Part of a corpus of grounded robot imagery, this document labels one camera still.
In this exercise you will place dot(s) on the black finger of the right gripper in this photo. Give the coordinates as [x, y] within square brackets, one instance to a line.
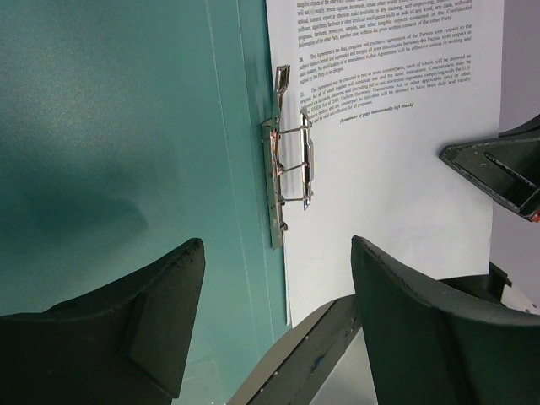
[506, 169]

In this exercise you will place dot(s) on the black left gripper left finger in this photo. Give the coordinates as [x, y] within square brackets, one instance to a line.
[124, 343]

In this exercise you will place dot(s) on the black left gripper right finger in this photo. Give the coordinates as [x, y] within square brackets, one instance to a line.
[429, 343]

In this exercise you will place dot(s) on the white printed paper sheet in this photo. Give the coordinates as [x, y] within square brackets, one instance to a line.
[387, 85]

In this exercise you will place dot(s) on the teal plastic file folder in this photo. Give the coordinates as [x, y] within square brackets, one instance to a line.
[128, 127]

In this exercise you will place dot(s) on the metal folder clip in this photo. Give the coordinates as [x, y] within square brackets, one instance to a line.
[288, 152]

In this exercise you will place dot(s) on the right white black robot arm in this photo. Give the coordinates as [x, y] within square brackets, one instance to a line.
[510, 287]

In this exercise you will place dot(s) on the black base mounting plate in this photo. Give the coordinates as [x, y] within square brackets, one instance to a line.
[294, 369]

